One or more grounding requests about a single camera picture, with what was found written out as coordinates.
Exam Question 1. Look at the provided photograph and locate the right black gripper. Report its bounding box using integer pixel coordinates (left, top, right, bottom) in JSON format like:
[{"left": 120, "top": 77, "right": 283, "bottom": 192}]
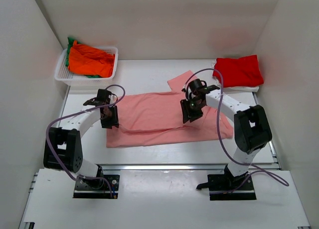
[{"left": 181, "top": 98, "right": 205, "bottom": 123}]

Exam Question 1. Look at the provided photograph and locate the pink t-shirt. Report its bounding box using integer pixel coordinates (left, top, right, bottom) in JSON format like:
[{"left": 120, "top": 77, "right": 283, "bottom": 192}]
[{"left": 106, "top": 71, "right": 234, "bottom": 148}]

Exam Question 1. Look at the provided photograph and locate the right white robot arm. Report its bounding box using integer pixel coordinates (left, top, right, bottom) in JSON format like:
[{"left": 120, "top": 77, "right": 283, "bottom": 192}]
[{"left": 180, "top": 79, "right": 272, "bottom": 190}]

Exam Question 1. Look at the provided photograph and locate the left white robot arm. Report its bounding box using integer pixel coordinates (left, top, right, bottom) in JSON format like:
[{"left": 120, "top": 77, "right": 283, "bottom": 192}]
[{"left": 43, "top": 89, "right": 119, "bottom": 188}]

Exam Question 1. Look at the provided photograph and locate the folded red t-shirt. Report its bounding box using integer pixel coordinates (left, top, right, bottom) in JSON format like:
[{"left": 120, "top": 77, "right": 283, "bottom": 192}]
[{"left": 214, "top": 55, "right": 264, "bottom": 88}]

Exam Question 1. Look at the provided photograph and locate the orange t-shirt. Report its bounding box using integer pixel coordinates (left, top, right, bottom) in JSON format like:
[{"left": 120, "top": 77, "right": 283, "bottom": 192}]
[{"left": 67, "top": 40, "right": 115, "bottom": 78}]

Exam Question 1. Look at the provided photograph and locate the white plastic basket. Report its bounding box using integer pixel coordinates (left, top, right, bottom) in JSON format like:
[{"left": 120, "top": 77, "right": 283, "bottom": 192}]
[{"left": 54, "top": 46, "right": 118, "bottom": 87}]

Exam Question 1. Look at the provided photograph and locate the green t-shirt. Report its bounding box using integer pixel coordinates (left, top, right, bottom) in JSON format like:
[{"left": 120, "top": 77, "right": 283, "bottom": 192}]
[{"left": 65, "top": 36, "right": 100, "bottom": 79}]

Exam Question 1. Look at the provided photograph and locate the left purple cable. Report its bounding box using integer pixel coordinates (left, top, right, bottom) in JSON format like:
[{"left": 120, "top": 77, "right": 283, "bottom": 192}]
[{"left": 46, "top": 84, "right": 126, "bottom": 182}]

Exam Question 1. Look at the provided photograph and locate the purple cable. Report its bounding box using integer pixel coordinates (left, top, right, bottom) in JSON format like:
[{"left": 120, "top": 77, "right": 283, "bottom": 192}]
[
  {"left": 46, "top": 84, "right": 126, "bottom": 182},
  {"left": 183, "top": 68, "right": 290, "bottom": 195}
]

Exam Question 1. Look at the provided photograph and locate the aluminium rail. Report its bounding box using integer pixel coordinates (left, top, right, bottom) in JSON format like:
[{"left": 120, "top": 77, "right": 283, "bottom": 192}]
[{"left": 101, "top": 164, "right": 226, "bottom": 171}]

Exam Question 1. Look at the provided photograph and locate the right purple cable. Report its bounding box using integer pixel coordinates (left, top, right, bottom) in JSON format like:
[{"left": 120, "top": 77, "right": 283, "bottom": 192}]
[{"left": 183, "top": 68, "right": 290, "bottom": 195}]

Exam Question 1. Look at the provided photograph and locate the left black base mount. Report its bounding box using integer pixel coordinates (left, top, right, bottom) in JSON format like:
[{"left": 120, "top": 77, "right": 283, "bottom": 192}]
[{"left": 73, "top": 168, "right": 120, "bottom": 200}]

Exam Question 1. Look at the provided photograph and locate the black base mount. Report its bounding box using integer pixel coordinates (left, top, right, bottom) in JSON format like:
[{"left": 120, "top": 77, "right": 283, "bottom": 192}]
[
  {"left": 196, "top": 170, "right": 257, "bottom": 201},
  {"left": 73, "top": 168, "right": 120, "bottom": 200}
]

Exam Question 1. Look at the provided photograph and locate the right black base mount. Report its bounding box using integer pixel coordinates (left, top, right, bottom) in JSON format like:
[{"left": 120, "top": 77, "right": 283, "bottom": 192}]
[{"left": 196, "top": 170, "right": 257, "bottom": 201}]

